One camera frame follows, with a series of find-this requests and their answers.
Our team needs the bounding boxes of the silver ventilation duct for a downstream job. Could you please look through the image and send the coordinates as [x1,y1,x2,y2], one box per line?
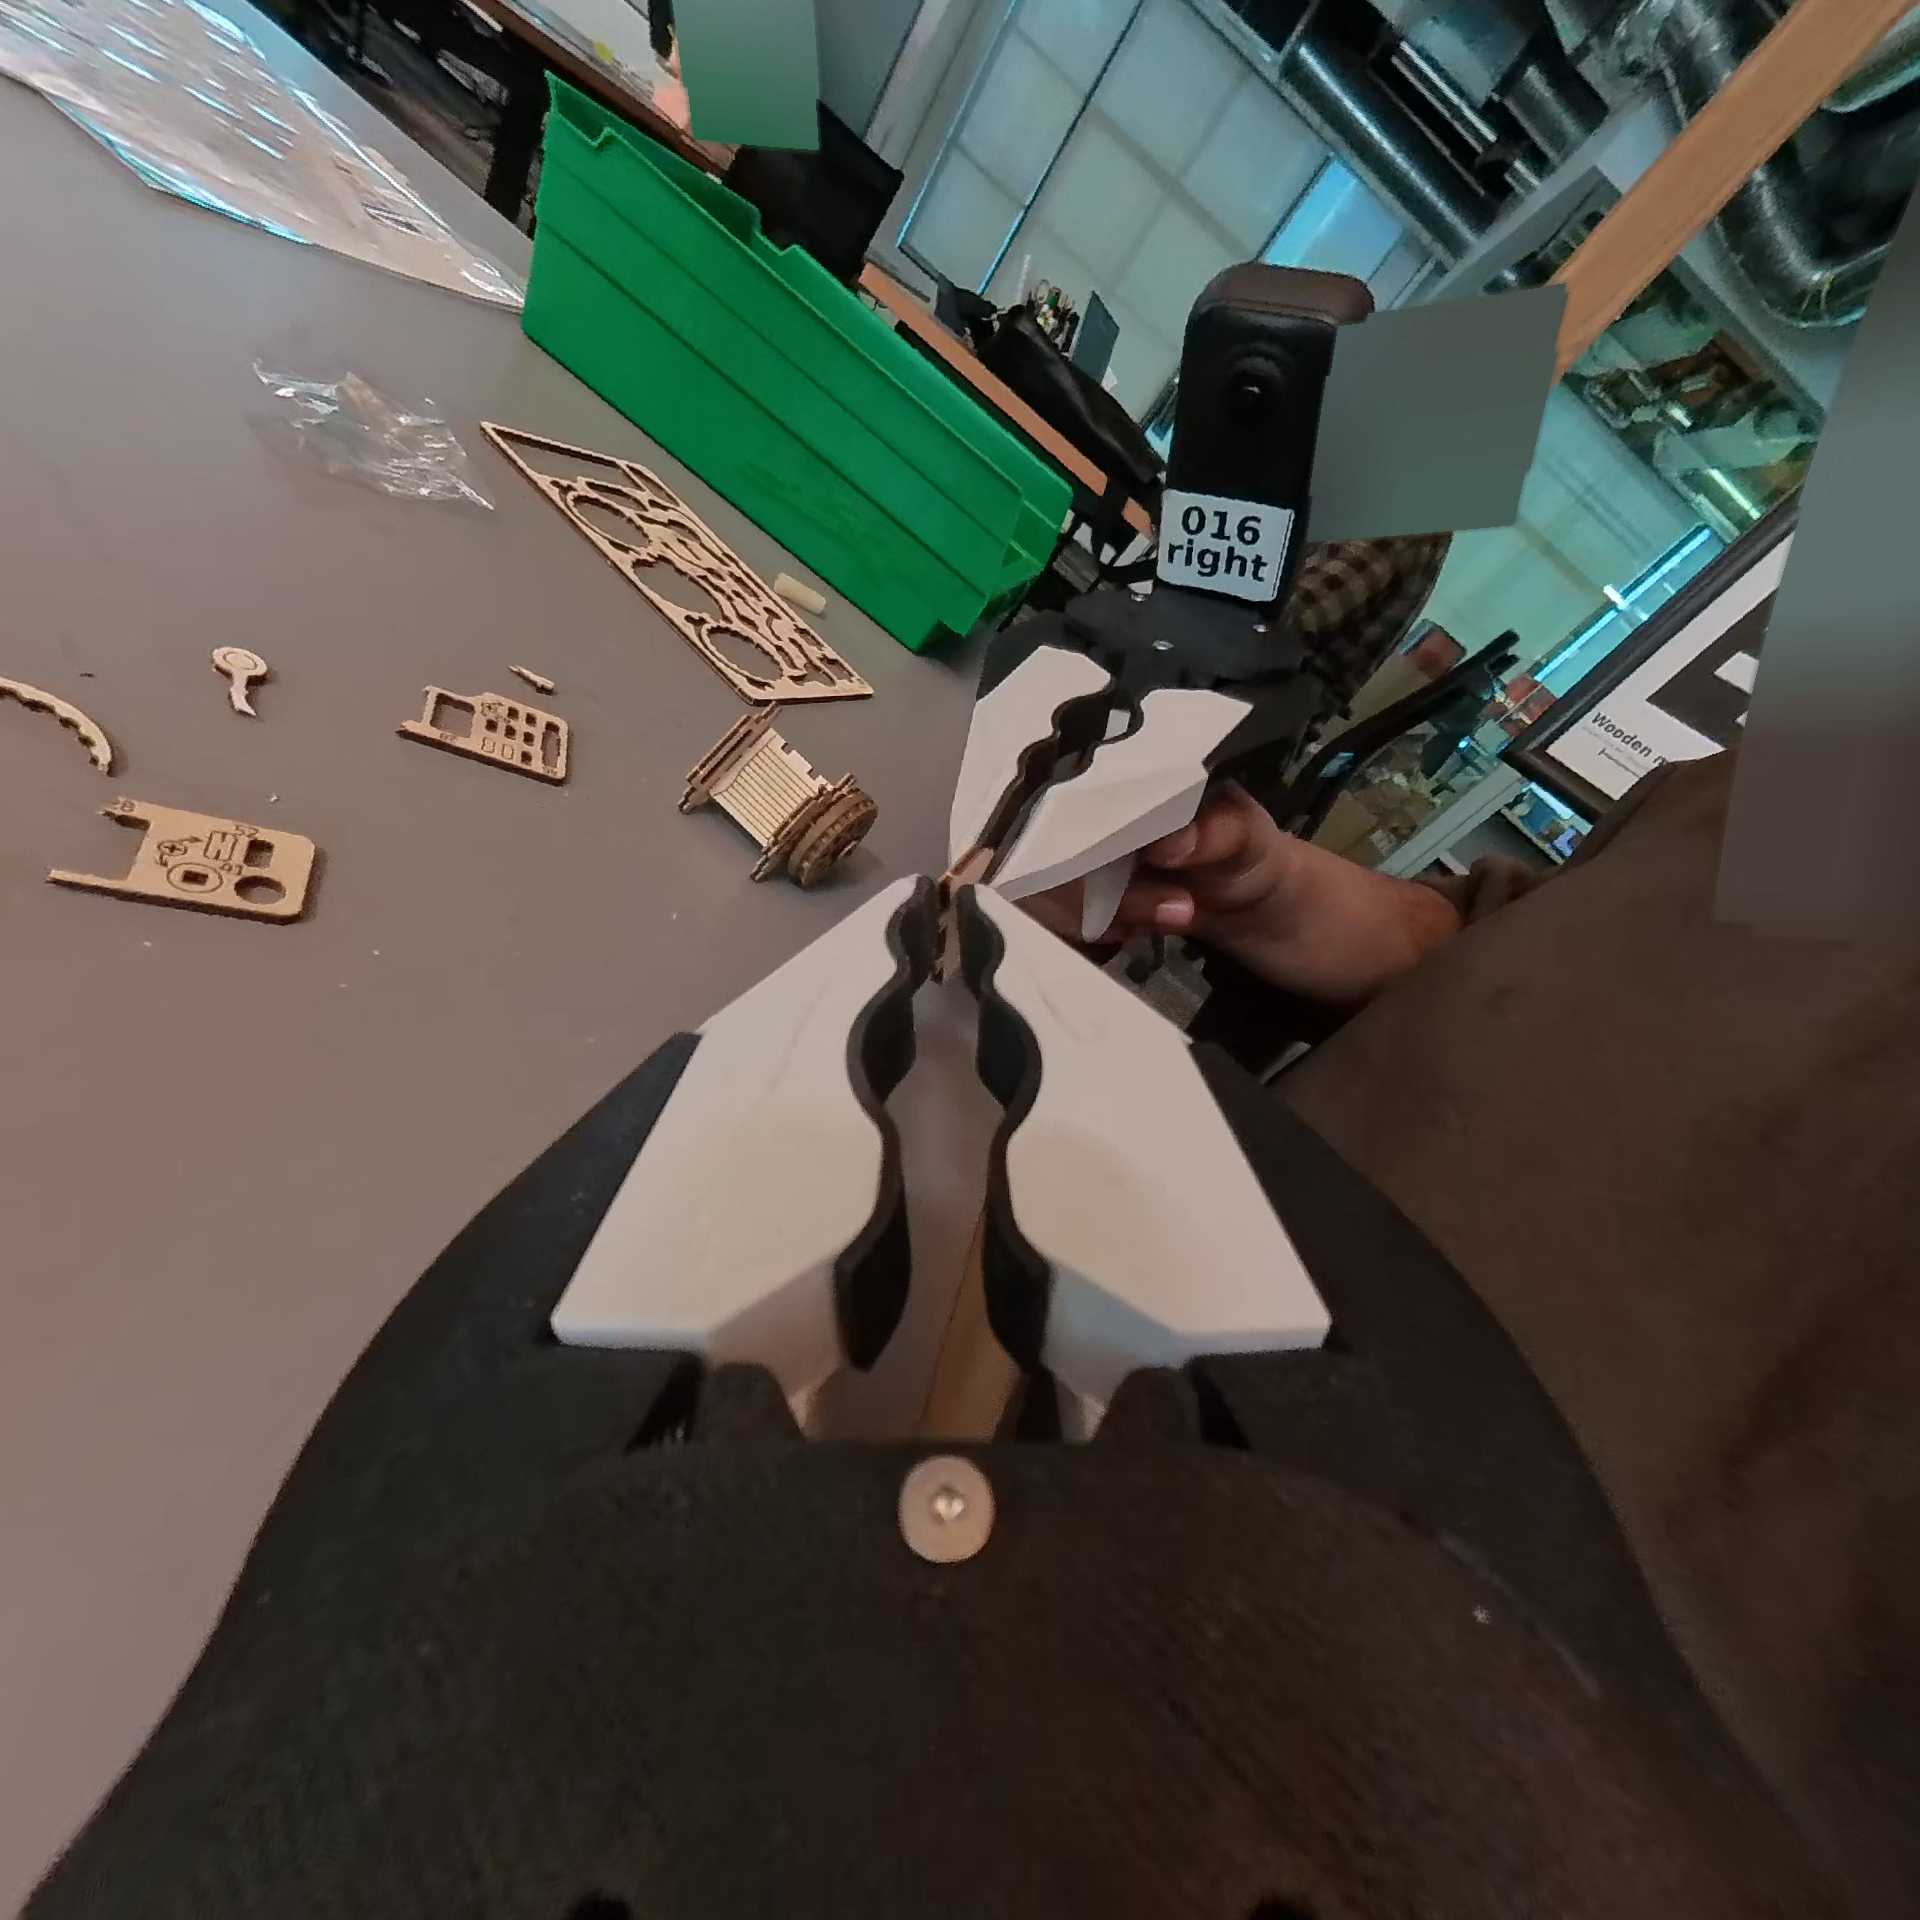
[1284,0,1920,333]

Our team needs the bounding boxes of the wooden sheet with gear hole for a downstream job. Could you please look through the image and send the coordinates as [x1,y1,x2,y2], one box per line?
[480,420,876,708]

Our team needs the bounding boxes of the curved toothed wooden piece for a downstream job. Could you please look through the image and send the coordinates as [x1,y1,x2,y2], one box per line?
[0,676,117,779]

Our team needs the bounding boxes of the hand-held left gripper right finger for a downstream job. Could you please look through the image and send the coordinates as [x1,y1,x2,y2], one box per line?
[954,886,1335,1445]

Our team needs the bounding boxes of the large clear plastic bag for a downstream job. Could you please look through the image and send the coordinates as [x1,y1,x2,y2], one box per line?
[0,0,521,312]

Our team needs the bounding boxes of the round-topped wooden plate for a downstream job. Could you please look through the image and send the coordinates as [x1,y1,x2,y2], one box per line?
[917,842,1030,1445]

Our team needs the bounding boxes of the person's right hand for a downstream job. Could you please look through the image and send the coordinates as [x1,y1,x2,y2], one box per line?
[1112,779,1360,984]

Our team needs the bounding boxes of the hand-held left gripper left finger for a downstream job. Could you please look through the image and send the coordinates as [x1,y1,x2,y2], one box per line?
[548,878,940,1429]

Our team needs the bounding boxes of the wooden gear assembly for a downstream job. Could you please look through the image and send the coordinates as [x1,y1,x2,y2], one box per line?
[680,704,883,890]

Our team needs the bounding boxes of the grid-slotted wooden piece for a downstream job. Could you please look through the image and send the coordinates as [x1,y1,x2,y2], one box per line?
[398,681,575,789]

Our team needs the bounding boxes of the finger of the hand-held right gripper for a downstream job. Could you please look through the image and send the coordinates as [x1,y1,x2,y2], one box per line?
[982,680,1261,939]
[948,645,1122,890]

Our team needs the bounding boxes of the wooden pillar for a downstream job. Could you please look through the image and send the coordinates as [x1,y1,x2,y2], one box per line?
[1551,0,1893,376]

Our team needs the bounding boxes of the notched square wooden piece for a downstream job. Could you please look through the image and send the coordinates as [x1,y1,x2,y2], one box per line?
[45,798,316,925]

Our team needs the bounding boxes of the small clear plastic bag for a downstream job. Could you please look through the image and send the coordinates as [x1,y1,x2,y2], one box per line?
[251,355,497,511]

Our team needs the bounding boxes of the green plastic bin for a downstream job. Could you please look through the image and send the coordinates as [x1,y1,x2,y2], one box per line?
[520,72,1079,656]

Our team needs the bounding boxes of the grey desk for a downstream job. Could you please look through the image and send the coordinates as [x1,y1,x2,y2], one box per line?
[0,59,1202,1878]

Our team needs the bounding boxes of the person's right forearm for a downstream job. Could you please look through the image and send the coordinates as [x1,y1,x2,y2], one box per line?
[1335,859,1479,1008]

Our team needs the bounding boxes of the person's brown shirt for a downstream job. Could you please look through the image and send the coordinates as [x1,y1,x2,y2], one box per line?
[1186,719,1920,1920]

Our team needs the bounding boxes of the framed black white poster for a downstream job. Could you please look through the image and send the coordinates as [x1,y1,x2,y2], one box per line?
[1506,497,1803,823]

